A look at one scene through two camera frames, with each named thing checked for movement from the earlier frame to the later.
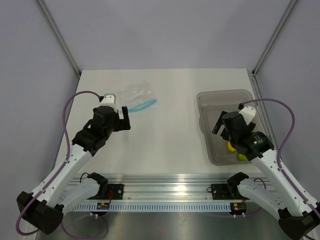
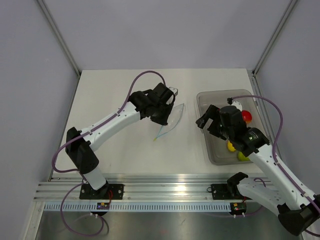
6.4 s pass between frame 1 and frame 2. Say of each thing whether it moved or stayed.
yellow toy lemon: stayed
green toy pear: stayed
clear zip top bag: moved
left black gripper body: moved
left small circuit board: stayed
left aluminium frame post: stayed
